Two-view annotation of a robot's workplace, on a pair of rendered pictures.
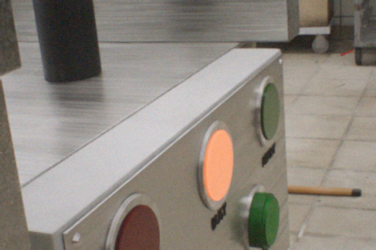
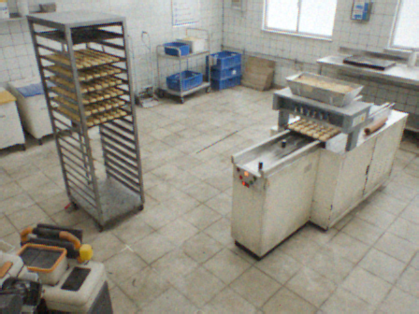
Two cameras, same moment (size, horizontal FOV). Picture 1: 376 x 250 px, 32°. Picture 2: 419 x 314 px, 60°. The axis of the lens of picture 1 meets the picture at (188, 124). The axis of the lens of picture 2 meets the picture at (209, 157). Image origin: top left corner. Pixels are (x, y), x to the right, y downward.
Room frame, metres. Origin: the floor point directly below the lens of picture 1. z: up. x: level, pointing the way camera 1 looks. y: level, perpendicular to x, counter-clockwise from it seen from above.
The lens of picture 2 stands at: (0.89, -2.20, 2.19)
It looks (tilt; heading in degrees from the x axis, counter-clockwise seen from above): 29 degrees down; 112
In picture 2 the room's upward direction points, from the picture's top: straight up
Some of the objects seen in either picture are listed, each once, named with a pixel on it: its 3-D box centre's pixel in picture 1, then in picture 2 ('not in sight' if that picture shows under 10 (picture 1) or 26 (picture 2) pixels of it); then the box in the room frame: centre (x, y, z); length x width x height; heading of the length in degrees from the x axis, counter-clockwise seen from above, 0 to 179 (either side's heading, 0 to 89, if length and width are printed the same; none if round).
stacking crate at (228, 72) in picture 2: not in sight; (223, 70); (-1.51, 4.34, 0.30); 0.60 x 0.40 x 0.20; 67
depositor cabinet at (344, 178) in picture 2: not in sight; (335, 159); (0.85, 1.22, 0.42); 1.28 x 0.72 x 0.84; 65
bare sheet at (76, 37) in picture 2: not in sight; (78, 35); (-1.17, 0.10, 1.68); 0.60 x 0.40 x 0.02; 158
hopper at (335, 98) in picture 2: not in sight; (321, 90); (0.65, 0.79, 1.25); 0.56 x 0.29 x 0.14; 155
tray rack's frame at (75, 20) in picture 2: not in sight; (93, 123); (-1.16, 0.10, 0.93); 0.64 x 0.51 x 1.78; 158
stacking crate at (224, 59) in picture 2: not in sight; (223, 59); (-1.51, 4.34, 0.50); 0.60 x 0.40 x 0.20; 70
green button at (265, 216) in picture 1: (258, 219); not in sight; (0.32, -0.03, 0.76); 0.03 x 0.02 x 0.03; 155
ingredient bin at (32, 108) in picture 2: not in sight; (42, 109); (-3.00, 1.23, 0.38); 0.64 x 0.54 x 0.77; 157
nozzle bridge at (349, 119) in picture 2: not in sight; (317, 117); (0.65, 0.79, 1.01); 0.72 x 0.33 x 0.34; 155
